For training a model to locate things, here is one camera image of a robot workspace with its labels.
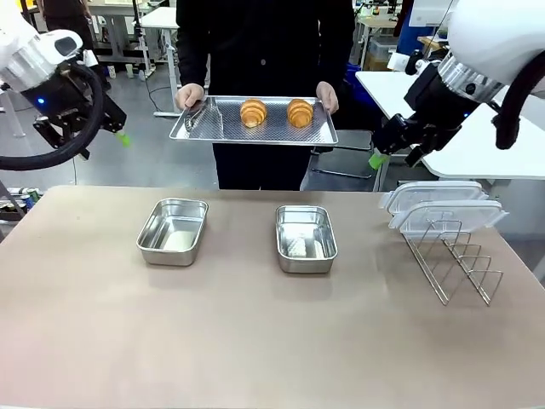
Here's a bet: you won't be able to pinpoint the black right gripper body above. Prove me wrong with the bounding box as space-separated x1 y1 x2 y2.
403 62 483 142

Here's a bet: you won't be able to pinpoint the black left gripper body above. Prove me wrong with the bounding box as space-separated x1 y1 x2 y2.
20 62 102 130

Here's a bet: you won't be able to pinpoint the clear plastic clip-lock lid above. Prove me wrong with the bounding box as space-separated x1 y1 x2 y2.
389 199 510 235
378 181 490 214

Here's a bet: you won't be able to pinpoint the silver metal tongs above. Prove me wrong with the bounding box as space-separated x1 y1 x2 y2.
183 100 223 133

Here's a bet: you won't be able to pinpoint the golden croissant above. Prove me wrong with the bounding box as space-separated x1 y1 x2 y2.
239 98 268 129
286 98 315 129

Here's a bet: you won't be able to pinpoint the silver metal baking tray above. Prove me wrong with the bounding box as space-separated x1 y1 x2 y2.
169 95 340 147

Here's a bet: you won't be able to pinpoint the rectangular stainless steel container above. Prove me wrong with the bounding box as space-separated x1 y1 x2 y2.
135 197 209 268
275 204 339 274

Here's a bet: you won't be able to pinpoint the person's left forearm black sleeve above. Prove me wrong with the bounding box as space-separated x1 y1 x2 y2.
318 42 356 86

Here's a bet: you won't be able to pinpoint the person's right forearm black sleeve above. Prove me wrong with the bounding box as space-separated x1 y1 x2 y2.
176 42 212 89

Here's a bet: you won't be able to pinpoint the person's left hand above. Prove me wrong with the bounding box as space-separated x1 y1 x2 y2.
315 81 341 115

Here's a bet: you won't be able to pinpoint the person's right hand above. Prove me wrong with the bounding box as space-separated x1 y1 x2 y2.
174 83 207 111

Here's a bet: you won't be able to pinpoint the white side table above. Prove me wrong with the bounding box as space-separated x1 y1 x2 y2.
355 70 545 193

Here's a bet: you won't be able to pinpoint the blue partition panel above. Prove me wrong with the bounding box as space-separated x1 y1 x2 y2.
395 0 452 69

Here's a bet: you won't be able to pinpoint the translucent plastic storage box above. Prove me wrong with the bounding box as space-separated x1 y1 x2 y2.
369 37 400 72

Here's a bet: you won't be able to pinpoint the blue jacket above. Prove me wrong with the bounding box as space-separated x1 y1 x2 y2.
344 61 376 133

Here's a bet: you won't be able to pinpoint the background person in dark clothes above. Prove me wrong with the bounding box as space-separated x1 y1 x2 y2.
37 0 112 93

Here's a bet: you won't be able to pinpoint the white poster board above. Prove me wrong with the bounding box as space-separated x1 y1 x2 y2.
408 0 452 26

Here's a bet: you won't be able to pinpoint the wooden-top background desk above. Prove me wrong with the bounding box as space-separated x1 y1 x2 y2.
353 3 410 69

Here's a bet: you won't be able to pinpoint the white height-adjustable background desk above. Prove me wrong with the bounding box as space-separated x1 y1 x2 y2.
139 6 182 118

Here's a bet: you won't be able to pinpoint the person's torso in black clothing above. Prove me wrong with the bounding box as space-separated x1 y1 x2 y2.
175 0 357 192

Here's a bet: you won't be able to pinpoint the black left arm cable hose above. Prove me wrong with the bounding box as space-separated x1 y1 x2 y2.
0 62 106 172

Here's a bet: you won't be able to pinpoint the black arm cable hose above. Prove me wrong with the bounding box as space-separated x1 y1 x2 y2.
492 53 545 151
0 62 106 172

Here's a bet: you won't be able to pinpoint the metal frame chair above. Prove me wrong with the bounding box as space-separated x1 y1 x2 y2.
300 127 387 192

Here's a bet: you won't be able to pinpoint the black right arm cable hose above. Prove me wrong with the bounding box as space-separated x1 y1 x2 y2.
492 53 545 151

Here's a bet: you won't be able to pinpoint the metal wire lid rack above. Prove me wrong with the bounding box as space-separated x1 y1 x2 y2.
402 217 505 307

